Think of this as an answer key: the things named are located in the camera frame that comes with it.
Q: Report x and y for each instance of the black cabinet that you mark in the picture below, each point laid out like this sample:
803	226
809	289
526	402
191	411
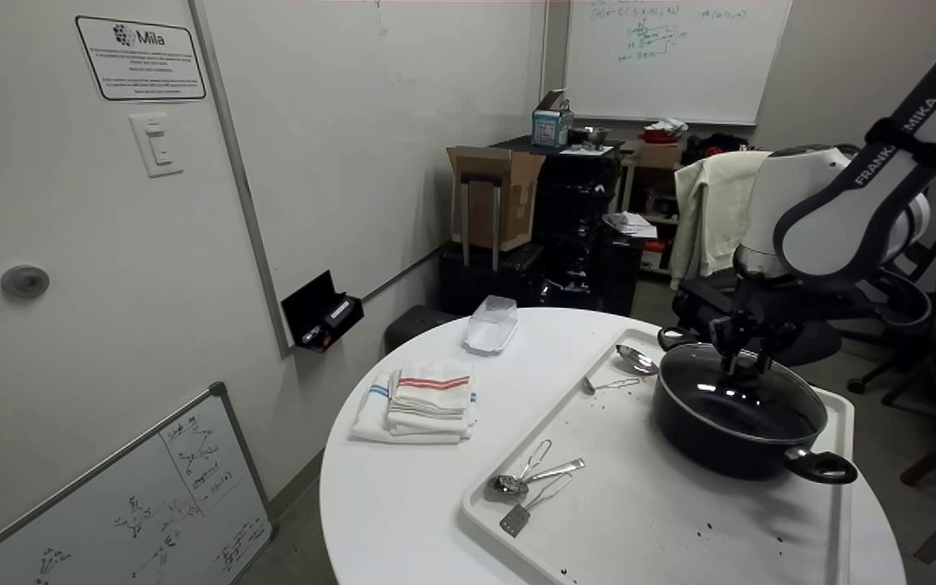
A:
576	229

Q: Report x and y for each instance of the whiteboard with green writing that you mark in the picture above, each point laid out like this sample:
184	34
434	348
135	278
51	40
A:
673	53

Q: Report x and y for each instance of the white light switch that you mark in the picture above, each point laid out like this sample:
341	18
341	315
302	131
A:
157	147

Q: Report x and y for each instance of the folded white red towel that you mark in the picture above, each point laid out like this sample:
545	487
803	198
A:
381	417

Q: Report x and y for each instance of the white plastic tray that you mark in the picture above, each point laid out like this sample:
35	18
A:
618	487

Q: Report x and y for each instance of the red striped folded cloth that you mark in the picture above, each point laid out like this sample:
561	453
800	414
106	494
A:
431	390

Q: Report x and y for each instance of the beige draped cloth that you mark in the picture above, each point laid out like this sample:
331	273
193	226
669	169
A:
714	213

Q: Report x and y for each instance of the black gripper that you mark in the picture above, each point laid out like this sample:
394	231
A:
739	303

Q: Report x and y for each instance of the clear plastic container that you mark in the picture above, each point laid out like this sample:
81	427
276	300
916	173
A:
490	323

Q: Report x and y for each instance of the black cooking pot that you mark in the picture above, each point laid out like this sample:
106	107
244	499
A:
729	442

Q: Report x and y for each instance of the wooden shelf unit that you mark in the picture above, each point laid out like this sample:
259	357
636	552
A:
652	183

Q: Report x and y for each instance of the white wall sign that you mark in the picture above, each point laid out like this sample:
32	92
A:
140	56

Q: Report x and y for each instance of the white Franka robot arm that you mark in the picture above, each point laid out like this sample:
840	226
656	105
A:
838	216

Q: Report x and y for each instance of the round grey wall stopper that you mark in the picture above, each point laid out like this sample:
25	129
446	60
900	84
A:
25	281

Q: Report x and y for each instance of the black whiteboard eraser holder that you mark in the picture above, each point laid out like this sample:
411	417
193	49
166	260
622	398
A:
318	310

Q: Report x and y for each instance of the red item on shelf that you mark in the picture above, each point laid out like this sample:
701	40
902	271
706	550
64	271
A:
666	135

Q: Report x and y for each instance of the blue tissue box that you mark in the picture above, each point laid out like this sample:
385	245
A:
552	125

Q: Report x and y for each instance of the large blank wall whiteboard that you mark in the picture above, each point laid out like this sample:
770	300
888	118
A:
381	131

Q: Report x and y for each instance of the large cardboard box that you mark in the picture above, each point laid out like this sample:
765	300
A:
497	195

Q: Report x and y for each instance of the small whiteboard with drawings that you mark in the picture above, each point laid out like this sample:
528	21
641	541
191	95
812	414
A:
112	508

